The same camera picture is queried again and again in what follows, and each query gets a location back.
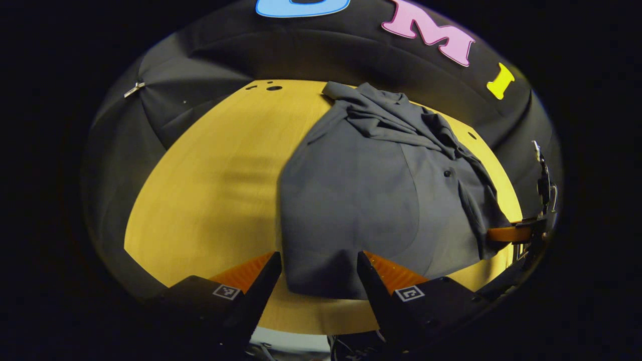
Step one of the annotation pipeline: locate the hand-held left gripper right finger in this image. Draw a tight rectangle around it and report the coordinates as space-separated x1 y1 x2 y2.
357 251 490 351

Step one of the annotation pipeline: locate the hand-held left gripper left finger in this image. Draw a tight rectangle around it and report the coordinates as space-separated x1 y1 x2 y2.
145 251 282 351

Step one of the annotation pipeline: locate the grey long-sleeved shirt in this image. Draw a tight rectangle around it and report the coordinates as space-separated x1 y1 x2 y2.
278 82 513 300

